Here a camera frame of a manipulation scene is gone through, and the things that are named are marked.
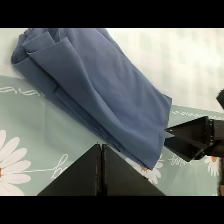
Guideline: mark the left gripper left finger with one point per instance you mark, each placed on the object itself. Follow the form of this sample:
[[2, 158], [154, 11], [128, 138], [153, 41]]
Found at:
[[81, 176]]

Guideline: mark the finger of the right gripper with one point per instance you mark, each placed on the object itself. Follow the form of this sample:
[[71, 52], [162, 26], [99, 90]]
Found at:
[[195, 128], [186, 148]]

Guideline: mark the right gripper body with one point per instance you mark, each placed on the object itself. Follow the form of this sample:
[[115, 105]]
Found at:
[[217, 138]]

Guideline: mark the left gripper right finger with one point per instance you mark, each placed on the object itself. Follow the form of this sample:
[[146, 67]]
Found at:
[[123, 176]]

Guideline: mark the blue shirt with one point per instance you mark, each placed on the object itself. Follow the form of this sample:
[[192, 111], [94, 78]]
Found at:
[[100, 83]]

